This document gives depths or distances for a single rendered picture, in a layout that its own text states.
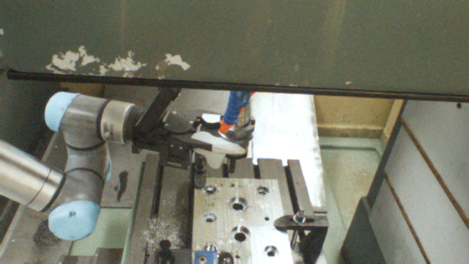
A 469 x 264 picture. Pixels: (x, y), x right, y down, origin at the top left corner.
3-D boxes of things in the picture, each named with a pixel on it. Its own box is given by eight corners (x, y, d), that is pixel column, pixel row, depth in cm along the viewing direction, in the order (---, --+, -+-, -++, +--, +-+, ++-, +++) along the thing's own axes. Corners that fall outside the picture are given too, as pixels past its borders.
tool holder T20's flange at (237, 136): (252, 146, 70) (253, 133, 69) (215, 141, 70) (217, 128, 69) (254, 124, 75) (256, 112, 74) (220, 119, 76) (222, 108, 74)
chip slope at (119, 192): (72, 246, 138) (60, 188, 123) (110, 126, 192) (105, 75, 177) (338, 250, 147) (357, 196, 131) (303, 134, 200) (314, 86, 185)
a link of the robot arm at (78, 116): (68, 119, 84) (61, 81, 79) (121, 128, 83) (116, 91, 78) (46, 142, 78) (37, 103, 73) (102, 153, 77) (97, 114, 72)
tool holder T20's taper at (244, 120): (249, 130, 70) (254, 94, 66) (222, 125, 70) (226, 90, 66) (251, 114, 73) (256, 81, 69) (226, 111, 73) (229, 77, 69)
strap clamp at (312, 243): (270, 253, 109) (278, 213, 100) (268, 243, 111) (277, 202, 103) (319, 254, 110) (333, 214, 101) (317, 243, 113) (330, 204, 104)
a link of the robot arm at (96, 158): (65, 204, 81) (55, 160, 74) (76, 166, 90) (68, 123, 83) (108, 204, 82) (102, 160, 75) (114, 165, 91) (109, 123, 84)
